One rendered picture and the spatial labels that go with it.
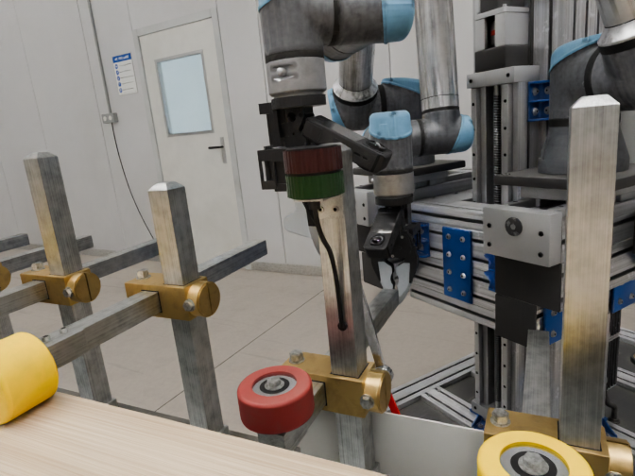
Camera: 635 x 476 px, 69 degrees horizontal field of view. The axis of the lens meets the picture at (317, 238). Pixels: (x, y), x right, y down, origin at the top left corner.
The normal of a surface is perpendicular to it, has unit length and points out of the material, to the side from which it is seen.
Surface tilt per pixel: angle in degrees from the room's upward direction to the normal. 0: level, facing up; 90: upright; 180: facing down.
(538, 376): 0
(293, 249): 90
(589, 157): 90
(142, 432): 0
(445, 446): 90
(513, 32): 90
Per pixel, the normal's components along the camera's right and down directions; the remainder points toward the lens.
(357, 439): -0.43, 0.26
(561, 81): -0.97, 0.14
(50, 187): 0.90, 0.02
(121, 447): -0.09, -0.97
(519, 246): -0.86, 0.20
